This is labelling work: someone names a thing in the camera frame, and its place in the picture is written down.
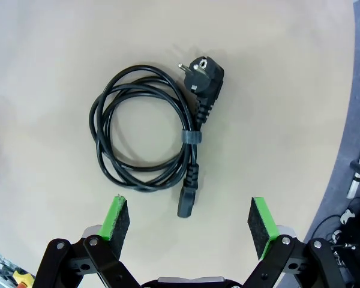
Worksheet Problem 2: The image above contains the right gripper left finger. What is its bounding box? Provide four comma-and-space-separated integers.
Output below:
32, 194, 145, 288

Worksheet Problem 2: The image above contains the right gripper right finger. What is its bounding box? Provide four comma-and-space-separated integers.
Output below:
241, 196, 349, 288

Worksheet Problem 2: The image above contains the yellow emergency stop button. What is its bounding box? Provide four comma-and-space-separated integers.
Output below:
11, 269, 36, 288

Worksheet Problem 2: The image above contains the black power cord with plug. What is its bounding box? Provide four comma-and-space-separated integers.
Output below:
89, 55, 225, 218

